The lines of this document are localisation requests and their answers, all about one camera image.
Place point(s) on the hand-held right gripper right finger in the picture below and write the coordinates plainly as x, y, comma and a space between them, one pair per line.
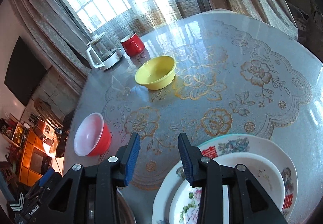
186, 158

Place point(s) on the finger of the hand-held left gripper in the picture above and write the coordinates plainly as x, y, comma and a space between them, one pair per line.
46, 177

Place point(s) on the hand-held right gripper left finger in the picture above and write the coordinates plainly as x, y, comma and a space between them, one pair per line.
132, 158

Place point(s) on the red plastic bowl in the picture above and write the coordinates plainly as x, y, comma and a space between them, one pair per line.
88, 135

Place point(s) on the teal plastic plate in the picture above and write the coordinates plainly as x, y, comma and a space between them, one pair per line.
234, 135

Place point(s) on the stainless steel bowl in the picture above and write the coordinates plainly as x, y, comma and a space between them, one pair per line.
126, 211

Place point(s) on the large white printed plate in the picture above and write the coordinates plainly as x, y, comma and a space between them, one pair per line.
252, 143

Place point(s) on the small white floral plate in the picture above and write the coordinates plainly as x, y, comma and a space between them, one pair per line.
262, 176

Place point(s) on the yellow plastic bowl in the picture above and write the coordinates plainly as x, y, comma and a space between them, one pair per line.
155, 70

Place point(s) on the orange cabinet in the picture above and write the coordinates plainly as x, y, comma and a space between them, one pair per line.
27, 158

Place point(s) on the white glass electric kettle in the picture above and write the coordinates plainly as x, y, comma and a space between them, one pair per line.
106, 55

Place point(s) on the red mug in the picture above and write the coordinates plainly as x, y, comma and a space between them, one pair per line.
132, 46

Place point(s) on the beige side curtain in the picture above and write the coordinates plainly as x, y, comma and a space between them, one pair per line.
50, 24

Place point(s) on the black wall television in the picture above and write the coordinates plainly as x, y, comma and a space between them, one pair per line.
22, 75

